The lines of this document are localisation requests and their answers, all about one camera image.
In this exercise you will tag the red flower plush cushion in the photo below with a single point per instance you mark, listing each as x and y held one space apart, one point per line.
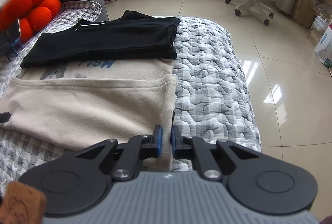
32 15

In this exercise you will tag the blue stool phone stand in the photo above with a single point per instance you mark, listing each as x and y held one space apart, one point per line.
11 48

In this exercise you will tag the wooden desk shelf unit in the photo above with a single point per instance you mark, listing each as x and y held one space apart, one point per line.
313 3

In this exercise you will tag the white blue paper bag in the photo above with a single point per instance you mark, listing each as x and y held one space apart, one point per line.
323 49

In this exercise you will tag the brown furry patch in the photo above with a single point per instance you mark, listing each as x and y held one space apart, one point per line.
22 204

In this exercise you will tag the grey checked quilted bedcover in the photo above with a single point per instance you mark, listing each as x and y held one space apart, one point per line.
211 101

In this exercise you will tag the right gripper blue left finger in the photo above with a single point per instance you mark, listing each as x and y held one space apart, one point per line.
157 141

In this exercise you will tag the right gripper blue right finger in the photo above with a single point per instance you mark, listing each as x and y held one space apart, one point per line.
176 142

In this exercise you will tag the cream black raglan sweatshirt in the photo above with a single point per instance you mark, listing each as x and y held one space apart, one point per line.
97 80

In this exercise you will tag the smartphone playing video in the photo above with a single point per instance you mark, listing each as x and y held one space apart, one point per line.
9 35

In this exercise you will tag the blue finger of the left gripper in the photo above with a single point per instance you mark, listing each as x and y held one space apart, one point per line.
5 117

